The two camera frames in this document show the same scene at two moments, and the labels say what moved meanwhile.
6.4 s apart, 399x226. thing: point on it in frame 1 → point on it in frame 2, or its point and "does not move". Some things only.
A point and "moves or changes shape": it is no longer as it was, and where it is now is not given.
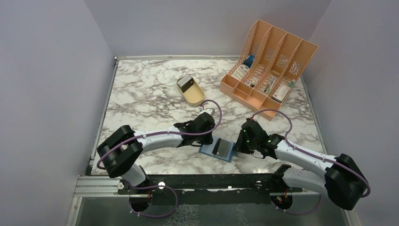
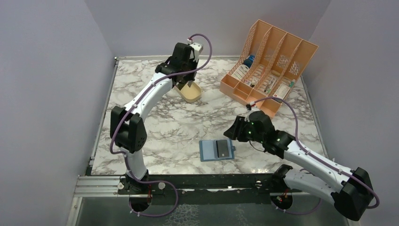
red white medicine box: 280,93 does not move
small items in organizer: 251,83 does not move
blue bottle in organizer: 249,61 does not move
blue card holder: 220,148 moves or changes shape
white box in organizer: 240,71 does not move
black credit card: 216,147 moves or changes shape
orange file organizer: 270,62 does not move
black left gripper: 208,141 → 193,62
